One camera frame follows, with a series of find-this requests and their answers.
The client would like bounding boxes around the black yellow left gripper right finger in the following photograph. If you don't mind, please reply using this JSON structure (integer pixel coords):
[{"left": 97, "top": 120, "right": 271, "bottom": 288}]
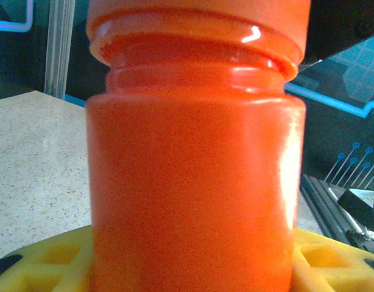
[{"left": 292, "top": 228, "right": 374, "bottom": 292}]

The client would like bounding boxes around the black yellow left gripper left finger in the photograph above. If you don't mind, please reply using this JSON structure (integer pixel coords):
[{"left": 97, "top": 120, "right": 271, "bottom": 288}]
[{"left": 0, "top": 224, "right": 95, "bottom": 292}]

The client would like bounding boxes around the orange bottle cap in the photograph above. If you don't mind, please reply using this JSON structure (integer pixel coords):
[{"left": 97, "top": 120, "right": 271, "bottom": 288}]
[{"left": 85, "top": 0, "right": 312, "bottom": 77}]

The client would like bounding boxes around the orange pill bottle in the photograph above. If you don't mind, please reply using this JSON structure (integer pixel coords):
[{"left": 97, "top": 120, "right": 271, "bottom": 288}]
[{"left": 85, "top": 33, "right": 306, "bottom": 292}]

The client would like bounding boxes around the aluminium table side rail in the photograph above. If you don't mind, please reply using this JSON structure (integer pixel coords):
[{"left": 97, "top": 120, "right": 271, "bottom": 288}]
[{"left": 299, "top": 175, "right": 358, "bottom": 246}]

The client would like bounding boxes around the aluminium frame post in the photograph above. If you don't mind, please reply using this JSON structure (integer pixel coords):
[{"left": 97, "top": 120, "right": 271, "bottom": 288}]
[{"left": 45, "top": 0, "right": 76, "bottom": 101}]

